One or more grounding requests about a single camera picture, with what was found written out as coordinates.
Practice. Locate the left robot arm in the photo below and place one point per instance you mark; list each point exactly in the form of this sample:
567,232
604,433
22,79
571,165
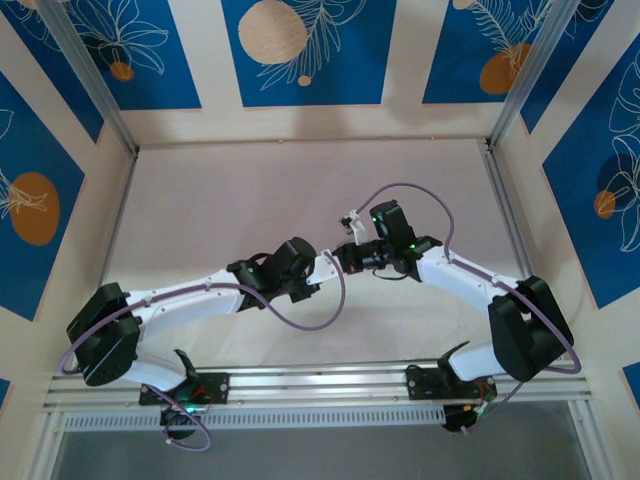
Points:
105,335

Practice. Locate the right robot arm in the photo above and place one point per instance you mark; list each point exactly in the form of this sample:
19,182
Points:
525,325

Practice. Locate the black connector box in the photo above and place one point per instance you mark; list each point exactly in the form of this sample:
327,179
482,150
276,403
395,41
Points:
457,417
177,417

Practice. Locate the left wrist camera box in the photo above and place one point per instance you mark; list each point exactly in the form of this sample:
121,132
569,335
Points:
327,267

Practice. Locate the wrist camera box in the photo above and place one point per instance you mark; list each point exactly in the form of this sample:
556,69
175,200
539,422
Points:
356,227
327,267

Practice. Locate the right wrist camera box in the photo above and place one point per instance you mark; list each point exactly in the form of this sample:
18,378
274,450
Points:
356,227

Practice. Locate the aluminium mounting rail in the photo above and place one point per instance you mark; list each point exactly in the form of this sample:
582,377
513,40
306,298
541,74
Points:
320,380

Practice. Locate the aluminium side rail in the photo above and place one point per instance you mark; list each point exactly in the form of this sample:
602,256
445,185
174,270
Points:
496,170
116,225

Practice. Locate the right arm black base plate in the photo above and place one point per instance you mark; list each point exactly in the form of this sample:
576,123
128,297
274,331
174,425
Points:
422,385

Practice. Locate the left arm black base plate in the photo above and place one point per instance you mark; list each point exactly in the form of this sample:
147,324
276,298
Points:
220,387

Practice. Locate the aluminium frame post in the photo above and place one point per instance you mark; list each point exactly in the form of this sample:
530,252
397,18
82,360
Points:
90,75
535,70

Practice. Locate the aluminium frame leg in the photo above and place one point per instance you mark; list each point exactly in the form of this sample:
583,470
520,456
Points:
587,440
47,445

